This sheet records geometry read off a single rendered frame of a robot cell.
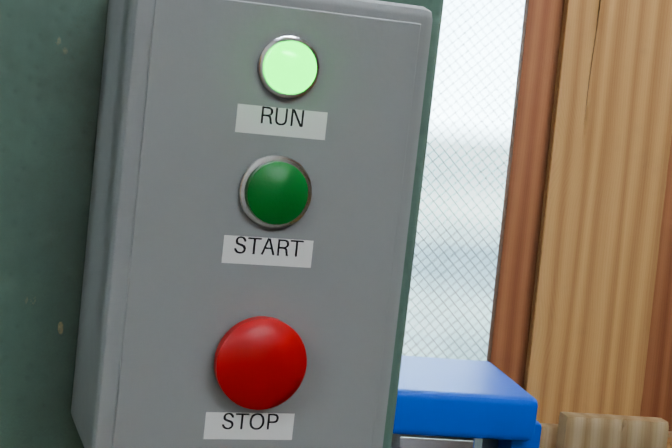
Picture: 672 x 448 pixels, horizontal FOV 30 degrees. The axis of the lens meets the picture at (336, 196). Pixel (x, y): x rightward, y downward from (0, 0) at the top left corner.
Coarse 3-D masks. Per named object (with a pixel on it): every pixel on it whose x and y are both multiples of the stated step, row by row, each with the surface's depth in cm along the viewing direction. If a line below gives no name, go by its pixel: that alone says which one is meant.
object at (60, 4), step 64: (0, 0) 43; (64, 0) 43; (384, 0) 47; (0, 64) 43; (64, 64) 44; (0, 128) 43; (64, 128) 44; (0, 192) 44; (64, 192) 44; (0, 256) 44; (64, 256) 45; (0, 320) 44; (64, 320) 45; (0, 384) 44; (64, 384) 45
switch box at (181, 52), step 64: (128, 0) 39; (192, 0) 39; (256, 0) 39; (320, 0) 40; (128, 64) 39; (192, 64) 39; (256, 64) 40; (320, 64) 40; (384, 64) 41; (128, 128) 39; (192, 128) 39; (384, 128) 41; (128, 192) 39; (192, 192) 39; (320, 192) 41; (384, 192) 42; (128, 256) 39; (192, 256) 40; (320, 256) 41; (384, 256) 42; (128, 320) 39; (192, 320) 40; (320, 320) 41; (384, 320) 42; (128, 384) 40; (192, 384) 40; (320, 384) 42; (384, 384) 43
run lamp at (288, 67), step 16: (272, 48) 39; (288, 48) 39; (304, 48) 39; (272, 64) 39; (288, 64) 39; (304, 64) 39; (272, 80) 39; (288, 80) 39; (304, 80) 40; (288, 96) 40
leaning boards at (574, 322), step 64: (576, 0) 175; (640, 0) 176; (576, 64) 176; (640, 64) 177; (512, 128) 179; (576, 128) 176; (640, 128) 178; (512, 192) 178; (576, 192) 177; (640, 192) 178; (512, 256) 179; (576, 256) 177; (640, 256) 179; (512, 320) 179; (576, 320) 178; (640, 320) 179; (576, 384) 178; (640, 384) 180
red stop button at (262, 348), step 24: (240, 336) 40; (264, 336) 40; (288, 336) 40; (216, 360) 40; (240, 360) 40; (264, 360) 40; (288, 360) 40; (240, 384) 40; (264, 384) 40; (288, 384) 40; (264, 408) 40
